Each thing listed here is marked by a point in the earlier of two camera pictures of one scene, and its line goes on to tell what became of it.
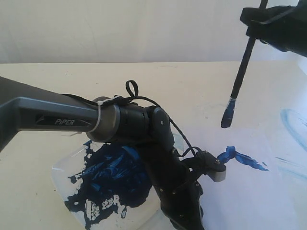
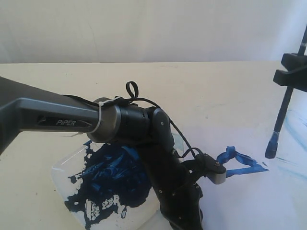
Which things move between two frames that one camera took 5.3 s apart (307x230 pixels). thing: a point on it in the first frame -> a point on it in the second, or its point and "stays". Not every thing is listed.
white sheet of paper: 265,185 stays
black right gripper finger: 266,32 -> 297,80
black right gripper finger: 257,15 -> 291,62
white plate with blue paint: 107,185 stays
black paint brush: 229,114 -> 284,109
